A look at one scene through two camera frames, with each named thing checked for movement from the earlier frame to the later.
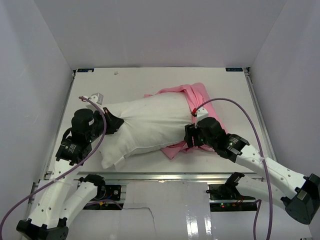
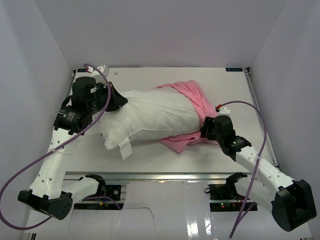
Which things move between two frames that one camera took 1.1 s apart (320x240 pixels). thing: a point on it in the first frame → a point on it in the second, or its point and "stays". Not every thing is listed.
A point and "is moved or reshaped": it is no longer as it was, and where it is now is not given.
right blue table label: (234, 69) stays
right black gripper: (190, 129) → (208, 123)
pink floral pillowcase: (200, 103) is moved or reshaped
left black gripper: (114, 122) → (117, 99)
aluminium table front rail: (248, 177) stays
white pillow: (150, 123) is moved or reshaped
